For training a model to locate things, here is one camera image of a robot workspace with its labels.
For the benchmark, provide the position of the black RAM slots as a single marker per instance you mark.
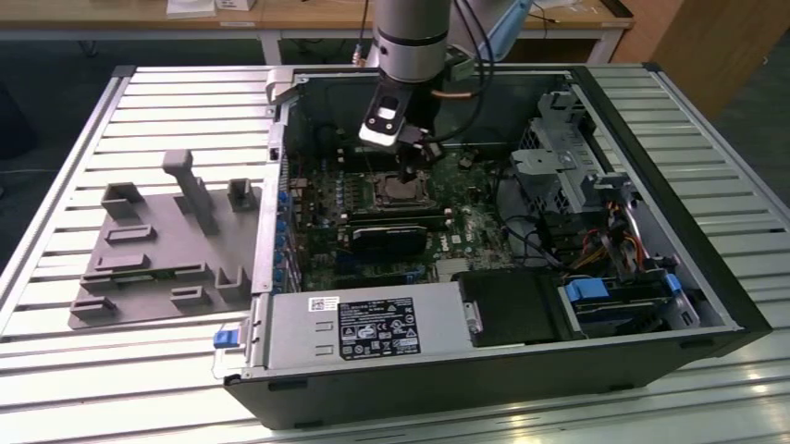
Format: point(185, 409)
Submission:
point(370, 159)

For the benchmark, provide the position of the blue drive bay tab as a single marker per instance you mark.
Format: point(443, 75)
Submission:
point(671, 283)

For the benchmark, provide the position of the silver power supply unit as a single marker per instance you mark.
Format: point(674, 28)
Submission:
point(296, 324)

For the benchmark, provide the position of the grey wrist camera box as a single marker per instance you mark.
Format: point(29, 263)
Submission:
point(462, 64)

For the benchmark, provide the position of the black drive bay cover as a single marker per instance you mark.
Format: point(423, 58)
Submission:
point(512, 305)

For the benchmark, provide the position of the white box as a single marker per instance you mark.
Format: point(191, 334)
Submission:
point(191, 8)

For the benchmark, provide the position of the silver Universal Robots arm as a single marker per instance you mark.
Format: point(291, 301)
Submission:
point(410, 46)

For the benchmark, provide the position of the small silver heat sink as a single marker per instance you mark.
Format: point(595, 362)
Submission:
point(451, 268)

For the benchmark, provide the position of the black graphics card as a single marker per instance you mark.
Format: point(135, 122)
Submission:
point(388, 240)

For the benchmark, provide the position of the blue case latch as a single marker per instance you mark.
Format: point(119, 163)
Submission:
point(224, 338)

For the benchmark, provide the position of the CPU socket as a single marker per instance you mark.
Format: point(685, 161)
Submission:
point(375, 194)

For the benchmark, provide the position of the black RAM sticks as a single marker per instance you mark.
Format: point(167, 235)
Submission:
point(400, 216)

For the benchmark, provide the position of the grey parts rack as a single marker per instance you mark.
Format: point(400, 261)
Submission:
point(167, 250)

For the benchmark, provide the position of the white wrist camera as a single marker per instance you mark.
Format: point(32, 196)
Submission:
point(383, 118)

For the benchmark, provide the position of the wooden cabinet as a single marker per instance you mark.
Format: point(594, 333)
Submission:
point(710, 46)

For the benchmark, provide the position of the black open PC case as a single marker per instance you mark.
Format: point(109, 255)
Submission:
point(555, 370)

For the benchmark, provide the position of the green motherboard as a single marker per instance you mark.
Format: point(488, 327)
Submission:
point(468, 231)

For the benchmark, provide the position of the wooden desk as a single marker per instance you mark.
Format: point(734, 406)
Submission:
point(123, 25)

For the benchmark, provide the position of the grey metal drive cage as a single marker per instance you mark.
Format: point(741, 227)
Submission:
point(555, 171)

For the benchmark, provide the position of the blue disk carrier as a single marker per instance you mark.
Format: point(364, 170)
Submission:
point(586, 289)

